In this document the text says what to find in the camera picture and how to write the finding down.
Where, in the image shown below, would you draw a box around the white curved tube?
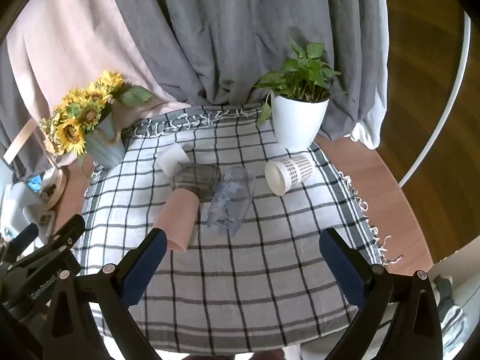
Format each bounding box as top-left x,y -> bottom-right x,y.
397,9 -> 472,188

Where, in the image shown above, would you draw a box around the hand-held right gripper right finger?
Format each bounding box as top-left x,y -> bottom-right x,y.
319,227 -> 445,360

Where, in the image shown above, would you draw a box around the clear bluish plastic cup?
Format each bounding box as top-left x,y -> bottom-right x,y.
206,166 -> 257,237

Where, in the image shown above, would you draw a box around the white plastic container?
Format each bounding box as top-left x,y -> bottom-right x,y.
0,182 -> 57,241

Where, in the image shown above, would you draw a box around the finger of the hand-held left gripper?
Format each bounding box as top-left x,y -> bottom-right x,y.
4,223 -> 40,259
35,214 -> 87,259

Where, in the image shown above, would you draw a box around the grey transparent cup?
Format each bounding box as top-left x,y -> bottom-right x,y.
169,162 -> 222,201

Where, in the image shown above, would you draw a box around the pink cup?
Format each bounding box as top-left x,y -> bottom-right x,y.
157,189 -> 200,252

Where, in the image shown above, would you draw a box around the pink curtain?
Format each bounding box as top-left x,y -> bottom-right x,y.
7,0 -> 192,158

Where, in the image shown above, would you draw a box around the checkered paper cup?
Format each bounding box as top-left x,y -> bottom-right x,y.
264,154 -> 317,196

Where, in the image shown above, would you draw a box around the white paper cup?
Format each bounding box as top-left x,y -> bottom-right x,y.
157,143 -> 194,177

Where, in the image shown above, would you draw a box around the round wooden tray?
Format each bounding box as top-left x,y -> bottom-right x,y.
40,167 -> 70,211

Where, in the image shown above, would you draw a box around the green plant in white pot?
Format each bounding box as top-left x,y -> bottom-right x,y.
253,37 -> 347,150

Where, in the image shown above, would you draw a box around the grey white cloth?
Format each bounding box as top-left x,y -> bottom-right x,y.
431,274 -> 469,349

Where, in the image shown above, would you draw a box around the checked tablecloth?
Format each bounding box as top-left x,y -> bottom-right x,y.
80,103 -> 404,349

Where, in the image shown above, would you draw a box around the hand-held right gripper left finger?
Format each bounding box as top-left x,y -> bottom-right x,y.
45,228 -> 168,360

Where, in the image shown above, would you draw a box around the grey curtain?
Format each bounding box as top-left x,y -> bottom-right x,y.
0,0 -> 387,181

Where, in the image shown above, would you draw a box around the sunflowers in blue-grey pot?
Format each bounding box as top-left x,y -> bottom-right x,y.
39,69 -> 154,169

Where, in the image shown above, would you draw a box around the light wooden slat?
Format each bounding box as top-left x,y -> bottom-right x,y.
3,119 -> 35,163

